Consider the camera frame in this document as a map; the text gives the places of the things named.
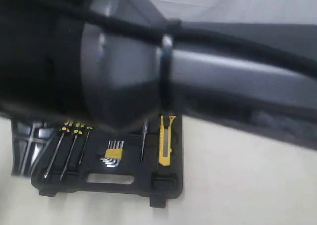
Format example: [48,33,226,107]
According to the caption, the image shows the clear voltage tester screwdriver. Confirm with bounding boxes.
[140,120,149,161]

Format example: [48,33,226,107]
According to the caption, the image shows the yellow utility knife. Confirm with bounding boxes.
[158,115,176,167]

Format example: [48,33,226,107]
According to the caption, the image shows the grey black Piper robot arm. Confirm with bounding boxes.
[0,0,317,149]

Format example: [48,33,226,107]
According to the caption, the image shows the black plastic tool case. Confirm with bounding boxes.
[11,116,183,208]

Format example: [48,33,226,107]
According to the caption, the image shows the hex key set yellow holder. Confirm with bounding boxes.
[100,140,124,169]

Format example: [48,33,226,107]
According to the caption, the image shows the small yellow black screwdriver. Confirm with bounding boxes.
[79,126,94,165]

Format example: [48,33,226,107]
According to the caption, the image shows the middle yellow black screwdriver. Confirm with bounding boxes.
[60,122,85,181]

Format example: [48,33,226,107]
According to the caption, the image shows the large yellow black screwdriver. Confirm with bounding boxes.
[44,121,74,179]

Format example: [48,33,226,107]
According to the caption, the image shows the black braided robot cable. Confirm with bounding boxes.
[0,0,317,112]

